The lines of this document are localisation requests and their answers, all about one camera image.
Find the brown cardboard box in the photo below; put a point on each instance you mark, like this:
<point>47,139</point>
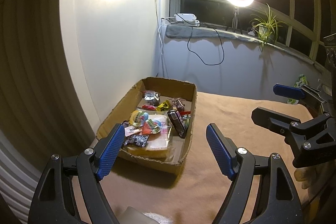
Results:
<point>173,159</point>

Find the dark snickers bar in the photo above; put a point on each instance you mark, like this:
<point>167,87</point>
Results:
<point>177,122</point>

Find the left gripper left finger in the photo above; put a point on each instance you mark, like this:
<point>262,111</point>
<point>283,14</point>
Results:
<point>54,199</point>

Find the yellow green snack packet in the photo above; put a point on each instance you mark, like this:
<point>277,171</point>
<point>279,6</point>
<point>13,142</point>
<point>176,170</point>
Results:
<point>164,106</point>

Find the large clear nut bag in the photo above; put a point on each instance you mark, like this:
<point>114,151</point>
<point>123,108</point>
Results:
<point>151,97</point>

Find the potted spider plant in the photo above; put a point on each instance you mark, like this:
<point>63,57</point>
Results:
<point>267,26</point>

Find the black snack packet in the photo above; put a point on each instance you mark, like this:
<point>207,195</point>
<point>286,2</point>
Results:
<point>136,140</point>

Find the white power adapter box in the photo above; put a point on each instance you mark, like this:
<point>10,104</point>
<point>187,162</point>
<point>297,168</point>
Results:
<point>186,20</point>

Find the pink printed plastic bag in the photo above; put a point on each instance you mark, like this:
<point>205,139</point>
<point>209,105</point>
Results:
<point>159,141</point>

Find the clear red-edged nut bag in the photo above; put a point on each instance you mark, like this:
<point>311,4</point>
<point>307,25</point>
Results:
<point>180,106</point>

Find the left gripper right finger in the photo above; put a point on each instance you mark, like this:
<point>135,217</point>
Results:
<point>277,200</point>

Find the grey sill cloth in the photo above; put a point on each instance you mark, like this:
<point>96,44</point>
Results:
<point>183,32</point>

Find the green white snack bag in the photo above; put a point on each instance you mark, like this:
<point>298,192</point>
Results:
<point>302,80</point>

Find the yellow jelly cup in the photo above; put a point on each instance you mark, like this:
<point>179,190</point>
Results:
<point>138,118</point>

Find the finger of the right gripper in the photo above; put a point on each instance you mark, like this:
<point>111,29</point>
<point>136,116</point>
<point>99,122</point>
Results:
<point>280,124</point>
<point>305,93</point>

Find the black camera box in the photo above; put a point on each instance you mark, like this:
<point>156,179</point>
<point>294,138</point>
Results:
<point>330,47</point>

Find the pink small packet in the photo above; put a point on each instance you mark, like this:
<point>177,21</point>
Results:
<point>131,130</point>

